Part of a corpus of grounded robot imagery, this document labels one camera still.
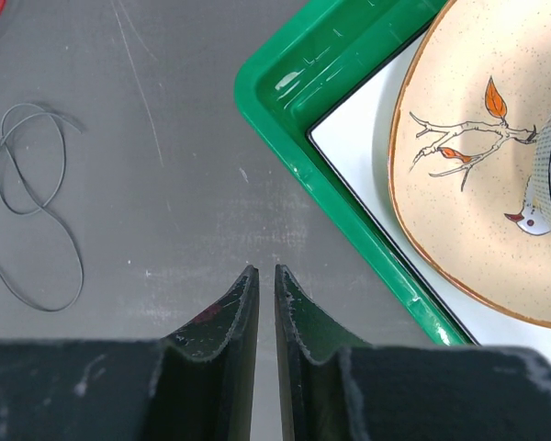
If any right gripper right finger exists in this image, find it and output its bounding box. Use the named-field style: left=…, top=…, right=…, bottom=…
left=275, top=265, right=551, bottom=440

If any white square board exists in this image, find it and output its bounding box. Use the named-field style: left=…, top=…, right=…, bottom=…
left=308, top=36, right=551, bottom=356

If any green plastic tray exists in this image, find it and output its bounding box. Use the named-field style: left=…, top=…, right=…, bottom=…
left=234, top=1, right=474, bottom=345

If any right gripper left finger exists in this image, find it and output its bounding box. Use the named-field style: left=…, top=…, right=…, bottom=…
left=0, top=266, right=260, bottom=440

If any grey thin cable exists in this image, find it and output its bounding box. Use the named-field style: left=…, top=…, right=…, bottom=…
left=0, top=103, right=84, bottom=313

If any beige painted ceramic plate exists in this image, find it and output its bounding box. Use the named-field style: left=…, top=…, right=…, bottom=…
left=388, top=1, right=551, bottom=329

